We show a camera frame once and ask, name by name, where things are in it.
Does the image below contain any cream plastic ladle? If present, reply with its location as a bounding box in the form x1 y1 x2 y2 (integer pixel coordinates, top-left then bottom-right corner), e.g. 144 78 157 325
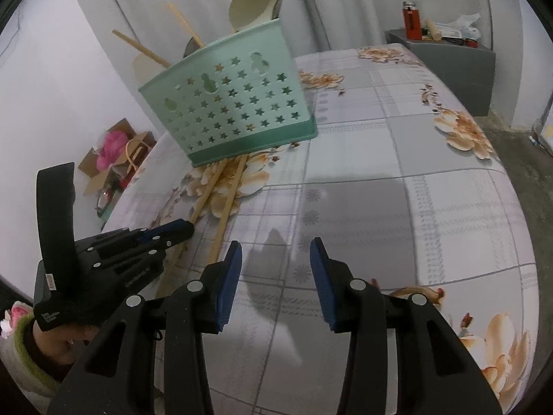
228 0 283 33

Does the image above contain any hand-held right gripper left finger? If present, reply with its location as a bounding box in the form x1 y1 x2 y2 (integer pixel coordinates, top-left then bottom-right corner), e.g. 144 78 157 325
47 240 243 415

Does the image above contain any floral bed sheet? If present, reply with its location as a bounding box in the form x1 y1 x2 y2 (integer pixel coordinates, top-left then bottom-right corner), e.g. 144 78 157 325
99 43 544 415

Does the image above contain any white plastic spoon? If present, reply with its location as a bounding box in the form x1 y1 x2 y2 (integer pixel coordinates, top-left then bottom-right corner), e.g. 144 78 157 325
131 51 170 86

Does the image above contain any green plastic utensil basket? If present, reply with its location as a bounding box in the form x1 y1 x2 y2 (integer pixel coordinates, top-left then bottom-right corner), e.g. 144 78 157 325
138 17 319 168

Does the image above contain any grey cabinet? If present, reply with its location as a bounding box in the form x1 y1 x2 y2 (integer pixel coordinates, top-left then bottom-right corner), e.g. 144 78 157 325
384 29 497 117

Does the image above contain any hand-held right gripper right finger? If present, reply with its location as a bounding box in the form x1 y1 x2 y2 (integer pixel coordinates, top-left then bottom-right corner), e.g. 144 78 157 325
310 237 504 415

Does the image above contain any open cardboard box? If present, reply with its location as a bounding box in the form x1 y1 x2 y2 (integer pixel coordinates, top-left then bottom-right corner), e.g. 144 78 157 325
78 118 157 196

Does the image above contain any wooden chopstick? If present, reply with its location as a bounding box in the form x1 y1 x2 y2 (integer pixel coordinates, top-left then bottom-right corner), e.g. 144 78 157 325
156 161 229 297
167 2 205 48

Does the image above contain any pink plastic bag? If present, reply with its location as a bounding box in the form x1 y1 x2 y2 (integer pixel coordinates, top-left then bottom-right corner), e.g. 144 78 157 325
96 132 131 172

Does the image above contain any red bottle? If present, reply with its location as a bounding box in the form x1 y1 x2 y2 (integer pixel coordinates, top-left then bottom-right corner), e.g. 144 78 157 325
402 1 422 40

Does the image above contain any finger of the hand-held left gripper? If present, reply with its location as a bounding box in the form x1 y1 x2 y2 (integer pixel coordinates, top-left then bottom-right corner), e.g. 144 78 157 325
88 242 168 278
77 220 195 254

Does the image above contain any person's left forearm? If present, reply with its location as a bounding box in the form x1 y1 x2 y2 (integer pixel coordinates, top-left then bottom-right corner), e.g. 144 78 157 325
0 300 102 413

